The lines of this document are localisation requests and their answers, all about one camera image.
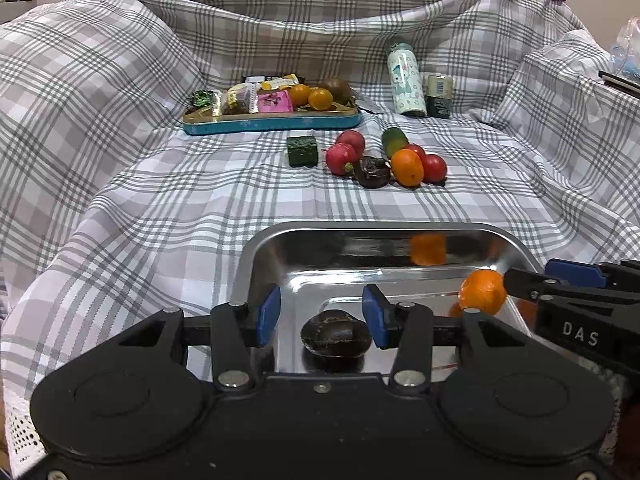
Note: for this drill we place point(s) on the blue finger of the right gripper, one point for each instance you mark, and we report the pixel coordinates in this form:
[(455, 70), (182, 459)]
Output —
[(608, 275), (531, 286)]

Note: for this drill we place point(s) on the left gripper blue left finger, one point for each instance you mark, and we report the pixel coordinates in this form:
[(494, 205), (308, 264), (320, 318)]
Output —
[(238, 331)]

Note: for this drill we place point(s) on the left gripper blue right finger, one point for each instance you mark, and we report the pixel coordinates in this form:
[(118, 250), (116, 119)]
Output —
[(408, 330)]

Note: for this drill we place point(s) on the lone orange mandarin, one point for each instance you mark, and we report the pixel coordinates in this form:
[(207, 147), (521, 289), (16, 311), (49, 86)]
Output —
[(484, 290)]

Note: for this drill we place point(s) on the dark mangosteen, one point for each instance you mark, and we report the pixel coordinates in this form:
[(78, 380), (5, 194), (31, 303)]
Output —
[(335, 334), (371, 172)]

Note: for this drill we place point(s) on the red tomato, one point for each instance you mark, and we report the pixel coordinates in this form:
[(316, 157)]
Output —
[(416, 149), (434, 168)]

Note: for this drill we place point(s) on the orange mandarin with stem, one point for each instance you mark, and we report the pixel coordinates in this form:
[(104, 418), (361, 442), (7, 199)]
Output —
[(407, 168)]

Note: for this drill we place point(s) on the cucumber piece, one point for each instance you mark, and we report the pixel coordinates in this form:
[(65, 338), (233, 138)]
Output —
[(393, 140), (302, 151)]

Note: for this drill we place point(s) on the red radish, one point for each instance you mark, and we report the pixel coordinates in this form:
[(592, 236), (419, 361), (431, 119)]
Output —
[(340, 159), (353, 138)]

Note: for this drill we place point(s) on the stainless steel tray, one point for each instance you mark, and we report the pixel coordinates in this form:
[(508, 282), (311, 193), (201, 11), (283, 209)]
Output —
[(324, 265)]

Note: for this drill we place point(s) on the black flat device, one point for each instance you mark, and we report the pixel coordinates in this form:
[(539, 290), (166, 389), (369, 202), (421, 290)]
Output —
[(620, 83)]

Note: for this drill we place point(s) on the teal gold snack tin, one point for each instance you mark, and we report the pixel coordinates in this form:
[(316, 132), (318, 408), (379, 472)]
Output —
[(209, 120)]

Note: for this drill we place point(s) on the green beverage can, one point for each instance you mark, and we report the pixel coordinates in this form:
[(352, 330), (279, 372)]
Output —
[(439, 90)]

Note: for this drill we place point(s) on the pink snack packet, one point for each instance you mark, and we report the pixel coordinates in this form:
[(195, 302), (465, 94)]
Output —
[(274, 102)]

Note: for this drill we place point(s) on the clear dried fruit packet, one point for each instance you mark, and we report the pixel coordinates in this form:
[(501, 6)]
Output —
[(240, 99)]

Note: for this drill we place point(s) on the right small orange in tin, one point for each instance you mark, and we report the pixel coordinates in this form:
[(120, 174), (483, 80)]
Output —
[(320, 99)]

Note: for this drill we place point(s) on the small orange in tin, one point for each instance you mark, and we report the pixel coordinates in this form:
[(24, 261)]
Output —
[(299, 95), (320, 99)]

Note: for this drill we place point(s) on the left small orange in tin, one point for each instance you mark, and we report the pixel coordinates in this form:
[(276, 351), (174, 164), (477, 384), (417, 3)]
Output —
[(299, 95)]

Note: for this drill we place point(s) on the green candy wrapper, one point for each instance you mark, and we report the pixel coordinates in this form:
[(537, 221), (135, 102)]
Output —
[(200, 99)]

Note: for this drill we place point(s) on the white cartoon cat bottle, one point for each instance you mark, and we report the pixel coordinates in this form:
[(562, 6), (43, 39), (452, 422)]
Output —
[(406, 79)]

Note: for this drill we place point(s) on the clear plastic bag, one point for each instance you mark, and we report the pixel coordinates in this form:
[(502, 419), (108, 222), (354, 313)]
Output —
[(626, 51)]

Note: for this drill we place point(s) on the yellow pastry packet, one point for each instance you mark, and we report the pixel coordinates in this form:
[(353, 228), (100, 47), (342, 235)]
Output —
[(278, 83)]

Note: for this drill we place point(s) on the brown passion fruit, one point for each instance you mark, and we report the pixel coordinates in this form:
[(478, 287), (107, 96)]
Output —
[(340, 90)]

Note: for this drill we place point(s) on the black snack packet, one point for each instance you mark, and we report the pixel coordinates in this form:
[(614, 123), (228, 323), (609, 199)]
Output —
[(254, 79)]

